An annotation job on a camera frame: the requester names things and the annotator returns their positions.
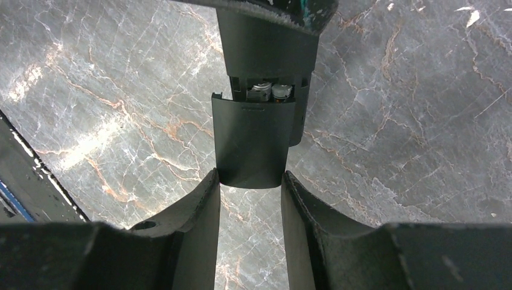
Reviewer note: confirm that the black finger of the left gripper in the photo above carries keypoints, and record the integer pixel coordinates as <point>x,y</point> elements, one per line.
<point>307,16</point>

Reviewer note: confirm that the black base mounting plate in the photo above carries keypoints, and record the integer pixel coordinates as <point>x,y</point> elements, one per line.
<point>29,191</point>

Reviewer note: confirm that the dark battery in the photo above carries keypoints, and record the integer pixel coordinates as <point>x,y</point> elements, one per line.
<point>259,93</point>
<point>281,93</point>

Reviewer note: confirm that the black remote control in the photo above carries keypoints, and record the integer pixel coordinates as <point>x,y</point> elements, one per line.
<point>258,51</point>

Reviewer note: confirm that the black battery cover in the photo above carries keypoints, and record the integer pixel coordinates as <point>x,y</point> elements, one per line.
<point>251,141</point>

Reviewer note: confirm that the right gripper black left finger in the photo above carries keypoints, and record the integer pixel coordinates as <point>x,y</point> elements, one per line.
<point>174,249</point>

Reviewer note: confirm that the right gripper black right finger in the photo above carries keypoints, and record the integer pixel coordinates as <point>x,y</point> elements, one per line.
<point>326,249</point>

